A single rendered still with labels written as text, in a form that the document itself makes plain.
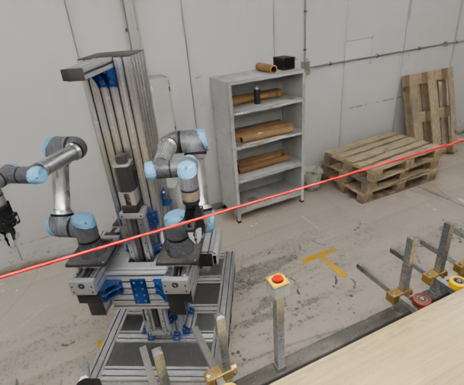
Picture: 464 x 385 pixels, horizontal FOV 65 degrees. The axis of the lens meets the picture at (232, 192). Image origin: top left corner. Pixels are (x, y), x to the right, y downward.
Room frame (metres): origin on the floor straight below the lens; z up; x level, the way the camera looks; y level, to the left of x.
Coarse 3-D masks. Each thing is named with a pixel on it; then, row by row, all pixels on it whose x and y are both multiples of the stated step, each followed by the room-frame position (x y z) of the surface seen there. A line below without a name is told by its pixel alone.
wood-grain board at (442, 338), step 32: (416, 320) 1.14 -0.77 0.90; (448, 320) 1.13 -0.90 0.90; (352, 352) 1.01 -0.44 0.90; (384, 352) 1.00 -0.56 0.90; (416, 352) 0.98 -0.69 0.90; (448, 352) 0.97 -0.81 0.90; (288, 384) 0.89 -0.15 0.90; (320, 384) 0.88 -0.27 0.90; (352, 384) 0.87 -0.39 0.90; (384, 384) 0.86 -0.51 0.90; (416, 384) 0.85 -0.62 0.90; (448, 384) 0.84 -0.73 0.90
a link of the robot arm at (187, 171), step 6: (186, 162) 1.32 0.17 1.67; (192, 162) 1.31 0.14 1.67; (180, 168) 1.28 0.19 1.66; (186, 168) 1.27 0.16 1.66; (192, 168) 1.28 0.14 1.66; (180, 174) 1.28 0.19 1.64; (186, 174) 1.27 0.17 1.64; (192, 174) 1.28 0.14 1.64; (180, 180) 1.28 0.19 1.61; (186, 180) 1.27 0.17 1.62; (192, 180) 1.27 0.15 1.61; (180, 186) 1.29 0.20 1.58; (186, 186) 1.27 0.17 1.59; (192, 186) 1.27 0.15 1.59; (198, 186) 1.30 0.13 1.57; (186, 192) 1.27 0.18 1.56
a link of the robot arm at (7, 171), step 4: (8, 164) 1.51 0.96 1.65; (12, 164) 1.52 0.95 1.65; (16, 164) 1.53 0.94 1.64; (0, 168) 1.48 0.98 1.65; (4, 168) 1.48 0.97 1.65; (8, 168) 1.47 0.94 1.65; (12, 168) 1.47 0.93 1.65; (0, 172) 1.45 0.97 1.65; (4, 172) 1.46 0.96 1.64; (8, 172) 1.45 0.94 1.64; (12, 172) 1.45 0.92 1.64; (4, 176) 1.44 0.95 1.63; (8, 176) 1.44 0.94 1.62; (12, 176) 1.44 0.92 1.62; (8, 180) 1.45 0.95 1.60; (12, 180) 1.44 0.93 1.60
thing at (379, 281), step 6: (360, 264) 1.63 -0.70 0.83; (360, 270) 1.61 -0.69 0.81; (366, 270) 1.57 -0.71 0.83; (372, 276) 1.53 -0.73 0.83; (378, 276) 1.52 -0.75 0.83; (378, 282) 1.49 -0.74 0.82; (384, 282) 1.47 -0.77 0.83; (384, 288) 1.45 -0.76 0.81; (390, 288) 1.42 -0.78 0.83; (402, 300) 1.34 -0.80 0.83; (408, 300) 1.33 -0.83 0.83; (408, 306) 1.30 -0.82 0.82; (414, 306) 1.29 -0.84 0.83
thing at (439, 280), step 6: (390, 252) 1.73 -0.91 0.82; (396, 252) 1.69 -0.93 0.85; (402, 252) 1.68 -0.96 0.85; (402, 258) 1.65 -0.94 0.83; (414, 264) 1.57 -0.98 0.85; (420, 264) 1.57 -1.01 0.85; (420, 270) 1.53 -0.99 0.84; (426, 270) 1.51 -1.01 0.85; (438, 282) 1.43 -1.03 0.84; (444, 282) 1.42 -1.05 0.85; (444, 288) 1.40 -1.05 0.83; (450, 288) 1.37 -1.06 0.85
